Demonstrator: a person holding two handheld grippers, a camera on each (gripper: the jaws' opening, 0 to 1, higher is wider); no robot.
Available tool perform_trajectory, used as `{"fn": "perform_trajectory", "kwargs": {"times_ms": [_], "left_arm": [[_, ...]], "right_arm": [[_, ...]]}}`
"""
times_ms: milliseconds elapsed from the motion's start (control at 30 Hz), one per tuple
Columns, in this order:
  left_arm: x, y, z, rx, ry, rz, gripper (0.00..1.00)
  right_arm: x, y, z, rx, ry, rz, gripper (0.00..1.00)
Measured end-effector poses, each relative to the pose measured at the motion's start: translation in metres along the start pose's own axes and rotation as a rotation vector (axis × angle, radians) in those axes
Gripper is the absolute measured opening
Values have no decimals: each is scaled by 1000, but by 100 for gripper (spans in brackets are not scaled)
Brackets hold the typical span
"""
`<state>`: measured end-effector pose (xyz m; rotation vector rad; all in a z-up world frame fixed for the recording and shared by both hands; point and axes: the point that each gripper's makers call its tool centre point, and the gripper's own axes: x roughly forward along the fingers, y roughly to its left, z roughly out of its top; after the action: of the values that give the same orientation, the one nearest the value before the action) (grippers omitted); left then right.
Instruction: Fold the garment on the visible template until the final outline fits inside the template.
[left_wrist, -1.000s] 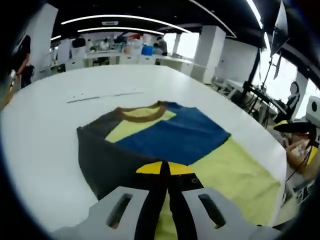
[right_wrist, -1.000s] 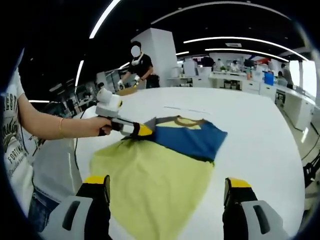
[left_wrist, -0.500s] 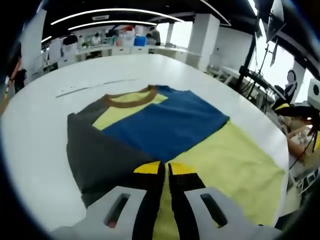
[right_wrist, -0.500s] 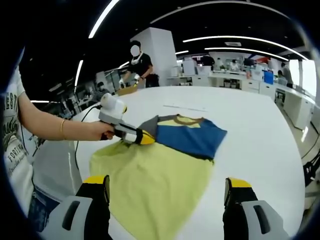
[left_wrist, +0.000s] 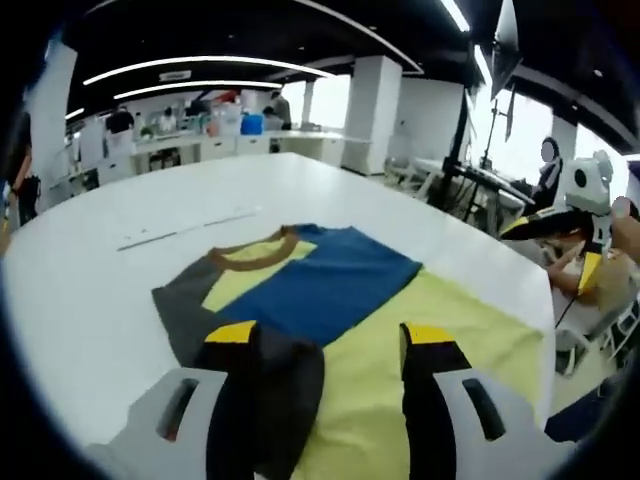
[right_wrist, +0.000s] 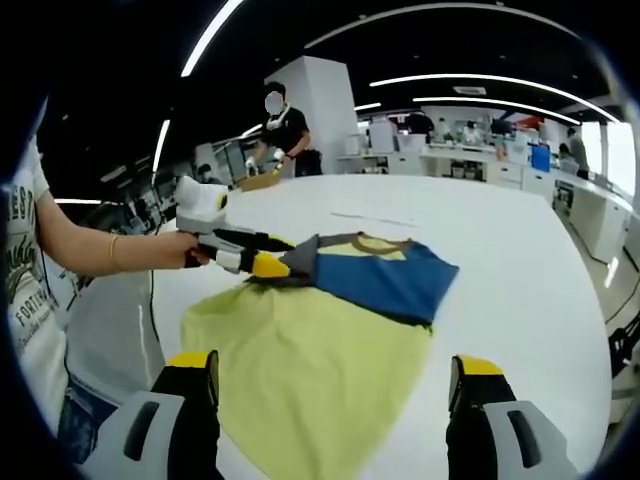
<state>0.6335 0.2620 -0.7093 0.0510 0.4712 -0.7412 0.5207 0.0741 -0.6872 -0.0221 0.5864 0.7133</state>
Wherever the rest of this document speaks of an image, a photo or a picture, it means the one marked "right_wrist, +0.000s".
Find black bag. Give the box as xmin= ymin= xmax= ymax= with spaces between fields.
xmin=294 ymin=148 xmax=323 ymax=177

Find yellow garment with blue sleeve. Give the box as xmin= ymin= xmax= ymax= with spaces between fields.
xmin=179 ymin=232 xmax=460 ymax=480

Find straight ceiling light strip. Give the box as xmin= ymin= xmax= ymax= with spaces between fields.
xmin=179 ymin=0 xmax=246 ymax=79

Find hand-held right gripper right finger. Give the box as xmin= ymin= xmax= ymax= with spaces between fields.
xmin=446 ymin=353 xmax=580 ymax=480

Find person's blue jeans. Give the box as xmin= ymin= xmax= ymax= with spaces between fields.
xmin=57 ymin=384 xmax=121 ymax=464

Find long curved ceiling light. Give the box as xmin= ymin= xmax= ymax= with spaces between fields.
xmin=369 ymin=73 xmax=616 ymax=121

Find person's left hand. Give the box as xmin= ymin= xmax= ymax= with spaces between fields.
xmin=148 ymin=229 xmax=212 ymax=272

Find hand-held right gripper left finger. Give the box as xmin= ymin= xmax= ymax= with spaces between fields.
xmin=97 ymin=349 xmax=224 ymax=480

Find brown cardboard box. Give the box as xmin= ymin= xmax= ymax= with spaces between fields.
xmin=239 ymin=169 xmax=282 ymax=193

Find short curved ceiling light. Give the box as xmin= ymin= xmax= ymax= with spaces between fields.
xmin=412 ymin=97 xmax=581 ymax=125

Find white counter with cabinets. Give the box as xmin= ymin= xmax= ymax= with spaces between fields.
xmin=339 ymin=143 xmax=631 ymax=261

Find person's white printed shirt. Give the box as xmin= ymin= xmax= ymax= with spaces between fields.
xmin=4 ymin=139 xmax=71 ymax=426

